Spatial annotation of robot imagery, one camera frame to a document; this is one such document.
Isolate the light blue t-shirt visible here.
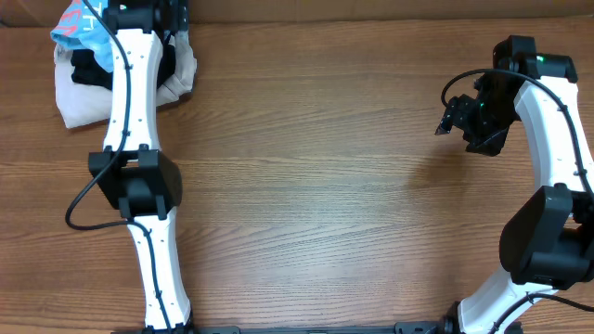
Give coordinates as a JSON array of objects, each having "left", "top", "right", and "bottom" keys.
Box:
[{"left": 50, "top": 0, "right": 113, "bottom": 72}]

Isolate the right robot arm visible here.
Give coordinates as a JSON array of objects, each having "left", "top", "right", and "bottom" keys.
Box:
[{"left": 423, "top": 35, "right": 593, "bottom": 334}]

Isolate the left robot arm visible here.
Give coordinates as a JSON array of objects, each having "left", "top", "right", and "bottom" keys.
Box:
[{"left": 88, "top": 0, "right": 194, "bottom": 333}]

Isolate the folded black garment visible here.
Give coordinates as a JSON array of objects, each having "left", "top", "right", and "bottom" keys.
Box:
[{"left": 71, "top": 36, "right": 176, "bottom": 90}]

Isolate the folded beige garment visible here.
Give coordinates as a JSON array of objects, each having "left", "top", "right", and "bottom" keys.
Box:
[{"left": 54, "top": 31, "right": 198, "bottom": 129}]

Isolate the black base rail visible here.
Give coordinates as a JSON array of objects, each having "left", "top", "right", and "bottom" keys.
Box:
[{"left": 110, "top": 319, "right": 446, "bottom": 334}]

